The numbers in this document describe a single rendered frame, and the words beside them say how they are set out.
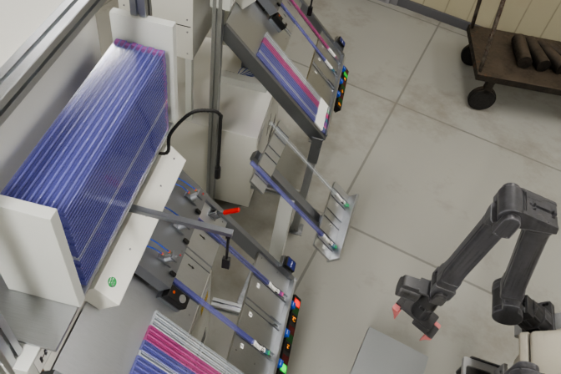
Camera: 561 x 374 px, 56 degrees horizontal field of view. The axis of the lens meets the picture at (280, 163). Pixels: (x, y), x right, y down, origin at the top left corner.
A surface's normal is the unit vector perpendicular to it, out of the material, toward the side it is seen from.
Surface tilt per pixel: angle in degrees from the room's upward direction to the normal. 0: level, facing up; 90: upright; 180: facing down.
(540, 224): 90
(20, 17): 0
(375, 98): 0
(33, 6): 0
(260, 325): 47
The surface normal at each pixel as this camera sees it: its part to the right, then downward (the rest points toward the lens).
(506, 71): 0.12, -0.66
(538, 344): -0.54, -0.69
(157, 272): 0.79, -0.28
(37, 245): -0.21, 0.71
